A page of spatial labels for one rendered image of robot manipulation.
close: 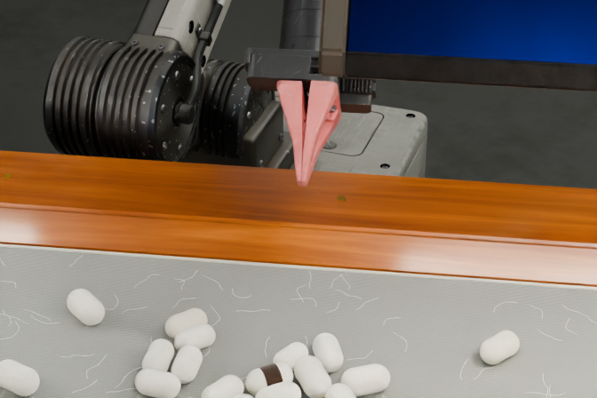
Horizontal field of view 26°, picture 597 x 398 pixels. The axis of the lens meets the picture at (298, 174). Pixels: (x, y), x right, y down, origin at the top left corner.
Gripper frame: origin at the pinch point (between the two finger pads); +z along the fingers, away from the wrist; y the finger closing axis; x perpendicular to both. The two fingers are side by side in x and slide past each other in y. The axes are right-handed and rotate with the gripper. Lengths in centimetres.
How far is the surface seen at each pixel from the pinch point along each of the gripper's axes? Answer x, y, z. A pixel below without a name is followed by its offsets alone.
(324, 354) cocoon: -0.9, 2.9, 14.2
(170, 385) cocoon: -3.9, -7.7, 17.7
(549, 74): -30.4, 16.3, 3.5
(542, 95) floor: 185, 32, -83
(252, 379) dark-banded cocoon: -3.2, -1.9, 16.8
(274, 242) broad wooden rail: 9.3, -2.9, 3.1
